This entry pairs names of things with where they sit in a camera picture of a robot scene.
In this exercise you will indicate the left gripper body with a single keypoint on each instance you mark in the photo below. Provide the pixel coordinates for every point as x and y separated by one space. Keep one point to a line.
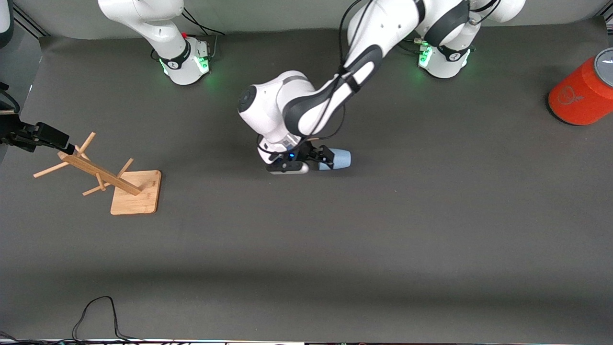
312 153

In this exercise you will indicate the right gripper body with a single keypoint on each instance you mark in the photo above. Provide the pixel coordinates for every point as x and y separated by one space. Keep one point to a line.
14 130

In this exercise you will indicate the light blue cup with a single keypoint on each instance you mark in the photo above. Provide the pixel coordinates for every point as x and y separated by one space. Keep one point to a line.
342 159

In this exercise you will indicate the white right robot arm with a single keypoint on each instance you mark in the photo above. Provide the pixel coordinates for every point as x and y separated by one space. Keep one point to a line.
167 33

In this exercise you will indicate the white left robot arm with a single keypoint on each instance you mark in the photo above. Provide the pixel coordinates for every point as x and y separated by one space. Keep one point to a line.
287 103

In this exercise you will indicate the dark grey table mat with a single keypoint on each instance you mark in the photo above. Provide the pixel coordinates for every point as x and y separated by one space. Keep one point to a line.
306 230

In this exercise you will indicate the wooden mug tree rack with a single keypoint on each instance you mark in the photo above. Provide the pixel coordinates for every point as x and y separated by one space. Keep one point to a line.
136 194

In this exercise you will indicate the orange cylindrical can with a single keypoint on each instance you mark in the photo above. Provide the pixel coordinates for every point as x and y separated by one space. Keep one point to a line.
579 96

